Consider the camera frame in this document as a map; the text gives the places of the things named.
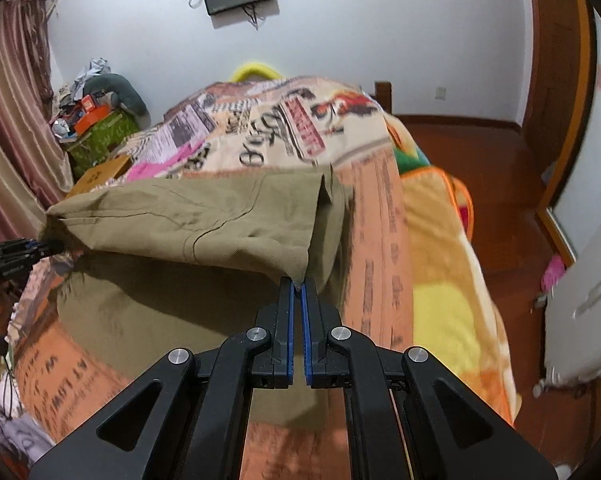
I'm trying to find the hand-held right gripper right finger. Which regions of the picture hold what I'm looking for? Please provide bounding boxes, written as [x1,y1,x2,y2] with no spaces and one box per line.
[302,279,557,480]

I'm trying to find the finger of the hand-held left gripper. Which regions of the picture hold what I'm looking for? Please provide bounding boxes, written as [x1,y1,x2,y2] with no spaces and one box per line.
[0,250,64,267]
[3,239,64,252]

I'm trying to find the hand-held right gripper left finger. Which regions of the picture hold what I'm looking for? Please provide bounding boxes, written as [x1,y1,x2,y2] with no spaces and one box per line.
[28,276,297,480]

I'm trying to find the olive green pants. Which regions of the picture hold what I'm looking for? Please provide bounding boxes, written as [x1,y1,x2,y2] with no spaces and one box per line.
[40,166,356,416]

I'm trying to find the brown cardboard box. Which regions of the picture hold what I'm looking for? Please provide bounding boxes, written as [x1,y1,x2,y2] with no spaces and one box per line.
[64,154,134,199]

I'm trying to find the green storage box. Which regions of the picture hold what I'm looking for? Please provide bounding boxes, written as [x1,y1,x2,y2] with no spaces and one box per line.
[65,109,142,182]

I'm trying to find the striped red beige curtain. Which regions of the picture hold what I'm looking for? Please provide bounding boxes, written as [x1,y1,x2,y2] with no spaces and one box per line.
[0,0,77,241]

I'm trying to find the orange box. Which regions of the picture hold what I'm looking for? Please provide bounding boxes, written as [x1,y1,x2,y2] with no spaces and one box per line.
[73,97,112,136]

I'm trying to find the yellow orange plush blanket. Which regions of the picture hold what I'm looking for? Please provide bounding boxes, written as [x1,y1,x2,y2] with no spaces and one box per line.
[385,115,524,431]

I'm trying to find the white crumpled cloth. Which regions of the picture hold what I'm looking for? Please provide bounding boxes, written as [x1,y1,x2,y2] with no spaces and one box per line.
[0,385,57,463]

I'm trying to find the pile of crumpled clothes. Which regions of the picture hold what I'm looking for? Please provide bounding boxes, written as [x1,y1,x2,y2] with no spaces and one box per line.
[54,57,112,111]

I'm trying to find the grey plush pillow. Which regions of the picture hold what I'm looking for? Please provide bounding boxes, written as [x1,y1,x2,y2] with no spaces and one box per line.
[83,74,149,117]

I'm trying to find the bed with printed newspaper sheet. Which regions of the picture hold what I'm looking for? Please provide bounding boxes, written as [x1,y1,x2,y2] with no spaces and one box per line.
[0,76,416,480]

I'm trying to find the pink slipper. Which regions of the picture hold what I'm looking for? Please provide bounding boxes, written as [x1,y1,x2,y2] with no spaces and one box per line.
[541,254,567,292]

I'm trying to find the yellow foam tube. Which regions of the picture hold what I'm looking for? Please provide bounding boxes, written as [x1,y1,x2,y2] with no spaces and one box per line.
[230,61,282,84]

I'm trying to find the white blurred panel object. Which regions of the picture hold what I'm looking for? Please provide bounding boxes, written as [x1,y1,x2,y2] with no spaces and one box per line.
[533,255,601,397]

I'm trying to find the brown wooden door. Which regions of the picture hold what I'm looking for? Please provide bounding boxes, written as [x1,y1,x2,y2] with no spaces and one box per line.
[523,0,597,211]

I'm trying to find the wooden bed post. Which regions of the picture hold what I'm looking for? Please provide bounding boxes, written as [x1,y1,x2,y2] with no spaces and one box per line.
[374,80,394,114]

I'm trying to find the black monitor cable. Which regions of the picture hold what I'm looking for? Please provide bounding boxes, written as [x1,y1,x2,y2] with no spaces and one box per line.
[244,2,267,29]

